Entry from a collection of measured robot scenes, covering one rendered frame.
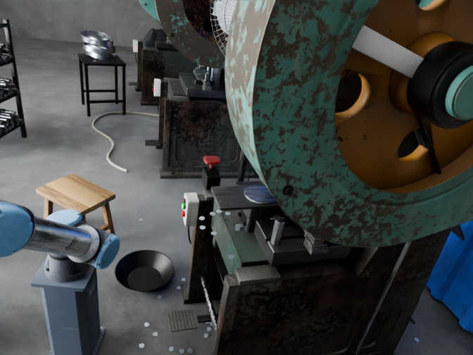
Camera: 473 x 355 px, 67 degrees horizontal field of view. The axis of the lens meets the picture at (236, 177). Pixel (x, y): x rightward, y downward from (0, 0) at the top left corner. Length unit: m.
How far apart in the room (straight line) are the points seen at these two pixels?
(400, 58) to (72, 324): 1.38
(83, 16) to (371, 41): 7.17
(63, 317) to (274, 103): 1.19
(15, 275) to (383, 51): 1.94
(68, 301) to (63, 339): 0.21
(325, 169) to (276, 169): 0.11
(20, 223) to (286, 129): 0.62
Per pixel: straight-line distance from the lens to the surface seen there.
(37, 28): 7.83
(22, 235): 0.95
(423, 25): 0.84
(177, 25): 2.38
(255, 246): 1.29
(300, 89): 0.64
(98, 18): 7.69
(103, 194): 2.09
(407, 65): 0.78
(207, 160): 1.54
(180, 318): 1.66
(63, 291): 1.46
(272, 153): 0.67
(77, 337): 1.63
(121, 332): 1.83
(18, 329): 1.94
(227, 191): 1.30
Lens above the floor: 1.45
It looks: 29 degrees down
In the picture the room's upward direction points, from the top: 9 degrees clockwise
